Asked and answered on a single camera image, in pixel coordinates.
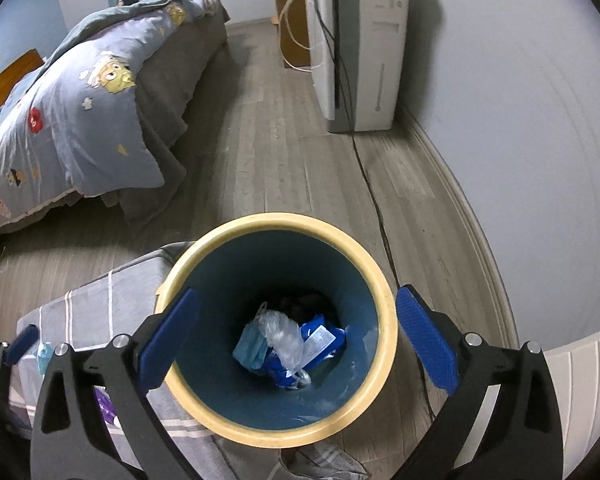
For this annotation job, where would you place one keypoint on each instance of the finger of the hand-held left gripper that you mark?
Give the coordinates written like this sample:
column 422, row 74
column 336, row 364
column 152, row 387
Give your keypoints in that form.
column 22, row 344

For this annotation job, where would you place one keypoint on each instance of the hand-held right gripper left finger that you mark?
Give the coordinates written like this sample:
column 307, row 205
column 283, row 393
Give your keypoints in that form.
column 172, row 335

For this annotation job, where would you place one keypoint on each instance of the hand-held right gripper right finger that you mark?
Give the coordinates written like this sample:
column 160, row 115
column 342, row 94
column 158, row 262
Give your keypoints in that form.
column 425, row 335

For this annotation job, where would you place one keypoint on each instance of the blue face mask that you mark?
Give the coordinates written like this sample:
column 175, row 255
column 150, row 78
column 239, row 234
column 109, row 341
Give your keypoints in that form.
column 250, row 347
column 45, row 357

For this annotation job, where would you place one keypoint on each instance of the blue bin with yellow rim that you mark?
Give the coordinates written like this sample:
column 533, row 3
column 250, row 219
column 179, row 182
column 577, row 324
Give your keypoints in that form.
column 220, row 270

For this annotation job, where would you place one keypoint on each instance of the blue and black snack bag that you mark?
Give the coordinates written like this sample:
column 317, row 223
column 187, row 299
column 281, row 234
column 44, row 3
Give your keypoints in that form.
column 330, row 340

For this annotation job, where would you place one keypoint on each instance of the purple plastic wrapper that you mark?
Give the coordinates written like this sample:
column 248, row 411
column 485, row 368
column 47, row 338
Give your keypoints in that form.
column 104, row 405

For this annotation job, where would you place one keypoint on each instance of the clear plastic bag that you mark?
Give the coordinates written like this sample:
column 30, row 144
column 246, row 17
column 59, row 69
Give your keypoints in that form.
column 280, row 335

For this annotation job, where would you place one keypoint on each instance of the grey checked mat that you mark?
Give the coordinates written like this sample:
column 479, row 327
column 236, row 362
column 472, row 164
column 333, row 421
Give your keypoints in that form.
column 95, row 305

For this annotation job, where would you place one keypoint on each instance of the bed with blue duvet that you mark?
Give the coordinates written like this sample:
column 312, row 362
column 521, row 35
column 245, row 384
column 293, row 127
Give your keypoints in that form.
column 80, row 120

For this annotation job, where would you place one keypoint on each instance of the grey bed base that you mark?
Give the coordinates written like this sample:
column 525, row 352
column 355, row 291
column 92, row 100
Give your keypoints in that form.
column 180, row 85

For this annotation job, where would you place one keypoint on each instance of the wooden headboard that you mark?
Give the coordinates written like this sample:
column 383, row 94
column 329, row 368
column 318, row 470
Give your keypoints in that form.
column 10, row 85

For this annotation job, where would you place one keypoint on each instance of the white air purifier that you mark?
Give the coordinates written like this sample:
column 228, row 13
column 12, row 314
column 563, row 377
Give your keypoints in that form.
column 370, row 60

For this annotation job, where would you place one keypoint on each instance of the wooden cabinet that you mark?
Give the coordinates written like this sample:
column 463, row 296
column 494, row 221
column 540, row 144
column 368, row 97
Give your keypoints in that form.
column 297, row 50

